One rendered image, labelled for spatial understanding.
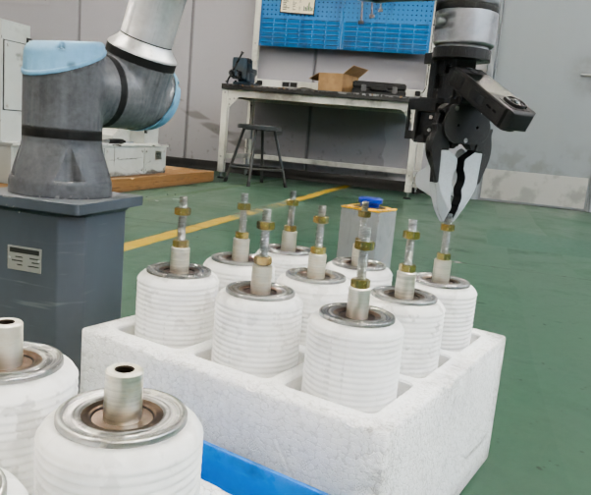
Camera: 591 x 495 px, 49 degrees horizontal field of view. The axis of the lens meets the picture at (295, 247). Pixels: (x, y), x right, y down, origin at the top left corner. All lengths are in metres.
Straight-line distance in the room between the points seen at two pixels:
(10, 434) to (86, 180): 0.60
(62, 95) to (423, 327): 0.60
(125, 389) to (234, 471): 0.28
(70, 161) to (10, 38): 2.30
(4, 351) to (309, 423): 0.28
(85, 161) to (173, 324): 0.36
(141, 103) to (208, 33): 5.23
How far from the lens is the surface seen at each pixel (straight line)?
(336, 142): 5.85
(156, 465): 0.37
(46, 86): 1.01
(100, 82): 1.03
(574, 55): 5.79
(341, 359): 0.61
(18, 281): 1.03
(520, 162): 5.71
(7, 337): 0.47
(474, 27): 0.83
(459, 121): 0.82
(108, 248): 1.04
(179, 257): 0.76
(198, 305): 0.74
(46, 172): 1.00
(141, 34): 1.10
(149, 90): 1.10
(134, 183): 3.96
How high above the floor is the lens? 0.42
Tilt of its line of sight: 10 degrees down
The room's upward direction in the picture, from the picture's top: 5 degrees clockwise
